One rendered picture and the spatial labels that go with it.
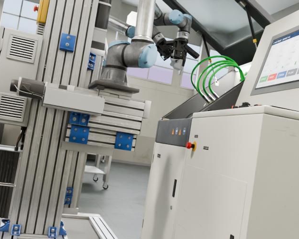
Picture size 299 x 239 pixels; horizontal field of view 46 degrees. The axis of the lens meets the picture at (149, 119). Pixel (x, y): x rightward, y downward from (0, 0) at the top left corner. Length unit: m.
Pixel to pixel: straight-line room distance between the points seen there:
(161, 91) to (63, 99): 9.46
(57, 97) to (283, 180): 0.97
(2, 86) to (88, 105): 0.47
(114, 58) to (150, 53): 0.19
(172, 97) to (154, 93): 0.64
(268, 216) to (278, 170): 0.16
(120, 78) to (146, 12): 0.34
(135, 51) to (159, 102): 9.23
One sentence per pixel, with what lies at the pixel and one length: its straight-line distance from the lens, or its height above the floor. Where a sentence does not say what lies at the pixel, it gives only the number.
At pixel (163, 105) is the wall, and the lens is 10.97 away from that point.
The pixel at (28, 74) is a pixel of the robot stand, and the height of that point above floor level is 1.02.
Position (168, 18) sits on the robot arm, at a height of 1.51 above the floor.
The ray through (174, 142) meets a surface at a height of 0.81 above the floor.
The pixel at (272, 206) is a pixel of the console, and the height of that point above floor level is 0.63.
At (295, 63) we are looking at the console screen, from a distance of 1.69.
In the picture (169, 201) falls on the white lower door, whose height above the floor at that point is 0.46.
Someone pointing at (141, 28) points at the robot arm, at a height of 1.32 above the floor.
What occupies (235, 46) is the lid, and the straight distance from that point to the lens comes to 2.59.
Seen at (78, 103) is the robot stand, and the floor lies 0.91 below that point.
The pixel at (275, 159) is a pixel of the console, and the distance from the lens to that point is 1.31.
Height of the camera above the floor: 0.79
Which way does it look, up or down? 3 degrees up
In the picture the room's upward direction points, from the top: 9 degrees clockwise
